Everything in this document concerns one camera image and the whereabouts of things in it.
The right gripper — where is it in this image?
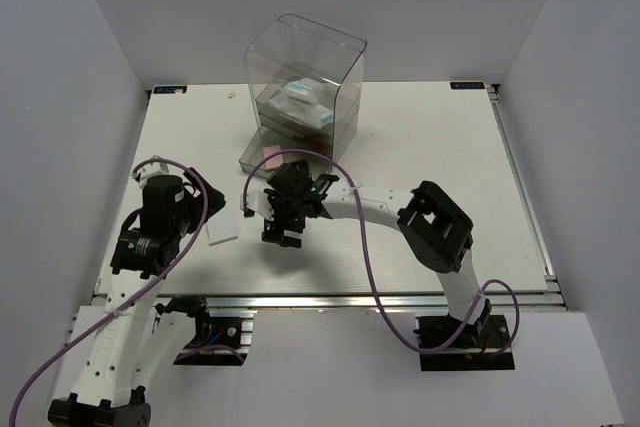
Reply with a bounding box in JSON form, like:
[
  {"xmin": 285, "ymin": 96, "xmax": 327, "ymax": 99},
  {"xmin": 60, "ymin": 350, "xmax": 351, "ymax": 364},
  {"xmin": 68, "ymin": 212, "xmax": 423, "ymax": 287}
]
[{"xmin": 262, "ymin": 189, "xmax": 306, "ymax": 249}]

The white packet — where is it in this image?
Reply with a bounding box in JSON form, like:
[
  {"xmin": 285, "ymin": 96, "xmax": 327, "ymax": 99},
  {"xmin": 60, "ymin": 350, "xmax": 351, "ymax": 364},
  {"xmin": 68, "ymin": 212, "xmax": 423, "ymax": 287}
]
[{"xmin": 206, "ymin": 212, "xmax": 238, "ymax": 246}]

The pink makeup card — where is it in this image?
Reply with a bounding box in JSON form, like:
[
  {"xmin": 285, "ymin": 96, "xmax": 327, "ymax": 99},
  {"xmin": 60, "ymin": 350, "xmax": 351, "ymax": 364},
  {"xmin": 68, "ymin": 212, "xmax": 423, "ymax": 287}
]
[{"xmin": 262, "ymin": 145, "xmax": 284, "ymax": 171}]

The white cotton pad pack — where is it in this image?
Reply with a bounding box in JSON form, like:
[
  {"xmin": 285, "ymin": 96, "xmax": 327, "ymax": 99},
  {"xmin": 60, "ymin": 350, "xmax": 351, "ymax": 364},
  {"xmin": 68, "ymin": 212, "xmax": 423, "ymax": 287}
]
[
  {"xmin": 279, "ymin": 77, "xmax": 332, "ymax": 104},
  {"xmin": 266, "ymin": 93, "xmax": 334, "ymax": 129}
]

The clear acrylic drawer organizer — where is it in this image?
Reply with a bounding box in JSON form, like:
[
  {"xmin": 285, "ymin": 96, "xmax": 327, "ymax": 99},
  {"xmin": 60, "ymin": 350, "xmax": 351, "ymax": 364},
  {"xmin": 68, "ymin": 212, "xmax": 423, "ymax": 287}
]
[{"xmin": 239, "ymin": 12, "xmax": 367, "ymax": 173}]

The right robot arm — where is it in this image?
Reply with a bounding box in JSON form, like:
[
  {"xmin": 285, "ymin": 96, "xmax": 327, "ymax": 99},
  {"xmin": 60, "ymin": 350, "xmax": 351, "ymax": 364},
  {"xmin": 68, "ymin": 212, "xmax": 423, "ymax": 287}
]
[{"xmin": 247, "ymin": 163, "xmax": 488, "ymax": 346}]

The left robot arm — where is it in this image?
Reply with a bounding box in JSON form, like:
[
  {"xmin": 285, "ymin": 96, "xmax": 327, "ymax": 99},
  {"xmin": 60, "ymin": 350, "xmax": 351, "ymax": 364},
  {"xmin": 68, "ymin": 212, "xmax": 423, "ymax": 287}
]
[{"xmin": 47, "ymin": 160, "xmax": 226, "ymax": 426}]

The blue label left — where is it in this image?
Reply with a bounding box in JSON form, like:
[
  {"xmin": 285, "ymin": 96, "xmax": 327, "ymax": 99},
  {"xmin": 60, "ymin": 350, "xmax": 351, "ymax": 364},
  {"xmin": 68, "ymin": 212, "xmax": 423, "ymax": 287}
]
[{"xmin": 152, "ymin": 85, "xmax": 187, "ymax": 95}]

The blue label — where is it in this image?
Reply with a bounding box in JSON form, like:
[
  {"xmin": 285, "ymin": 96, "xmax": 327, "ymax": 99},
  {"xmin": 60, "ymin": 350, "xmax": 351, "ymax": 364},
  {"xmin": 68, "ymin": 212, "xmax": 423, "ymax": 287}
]
[
  {"xmin": 449, "ymin": 81, "xmax": 485, "ymax": 90},
  {"xmin": 152, "ymin": 85, "xmax": 187, "ymax": 95}
]

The blue label right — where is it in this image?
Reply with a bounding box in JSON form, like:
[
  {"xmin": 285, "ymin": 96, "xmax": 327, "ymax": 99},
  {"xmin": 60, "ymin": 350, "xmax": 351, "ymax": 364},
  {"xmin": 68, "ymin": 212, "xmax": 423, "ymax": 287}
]
[{"xmin": 449, "ymin": 81, "xmax": 485, "ymax": 90}]

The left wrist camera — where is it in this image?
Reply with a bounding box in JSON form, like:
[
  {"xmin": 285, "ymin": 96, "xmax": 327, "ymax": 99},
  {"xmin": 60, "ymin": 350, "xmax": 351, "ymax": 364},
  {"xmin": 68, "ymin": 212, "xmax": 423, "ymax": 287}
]
[{"xmin": 131, "ymin": 155, "xmax": 169, "ymax": 189}]

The aluminium front rail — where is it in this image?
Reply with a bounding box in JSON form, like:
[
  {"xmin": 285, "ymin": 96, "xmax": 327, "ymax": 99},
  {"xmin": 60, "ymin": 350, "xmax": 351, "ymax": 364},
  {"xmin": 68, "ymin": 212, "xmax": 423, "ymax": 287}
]
[{"xmin": 207, "ymin": 292, "xmax": 565, "ymax": 309}]

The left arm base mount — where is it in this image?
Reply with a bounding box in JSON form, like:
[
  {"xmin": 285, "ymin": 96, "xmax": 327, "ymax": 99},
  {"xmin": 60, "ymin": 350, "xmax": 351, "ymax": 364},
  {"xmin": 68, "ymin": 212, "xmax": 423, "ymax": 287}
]
[{"xmin": 174, "ymin": 311, "xmax": 253, "ymax": 367}]

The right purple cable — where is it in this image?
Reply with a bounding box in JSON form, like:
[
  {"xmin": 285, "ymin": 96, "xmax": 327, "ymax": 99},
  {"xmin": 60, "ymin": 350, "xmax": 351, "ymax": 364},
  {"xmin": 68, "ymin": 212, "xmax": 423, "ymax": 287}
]
[{"xmin": 241, "ymin": 149, "xmax": 521, "ymax": 359}]

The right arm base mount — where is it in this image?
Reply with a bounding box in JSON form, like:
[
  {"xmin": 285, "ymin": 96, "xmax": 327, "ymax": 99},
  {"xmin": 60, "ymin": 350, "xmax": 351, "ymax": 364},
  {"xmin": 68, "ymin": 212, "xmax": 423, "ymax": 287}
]
[{"xmin": 414, "ymin": 315, "xmax": 515, "ymax": 372}]

